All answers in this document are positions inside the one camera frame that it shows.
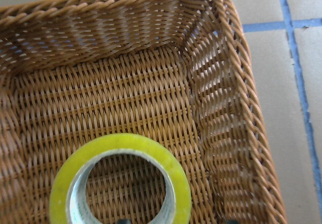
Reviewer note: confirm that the yellow tape roll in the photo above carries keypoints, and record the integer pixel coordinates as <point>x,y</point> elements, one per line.
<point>67,203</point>

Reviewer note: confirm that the brown wicker basket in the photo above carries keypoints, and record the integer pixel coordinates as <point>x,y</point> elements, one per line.
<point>176,71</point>

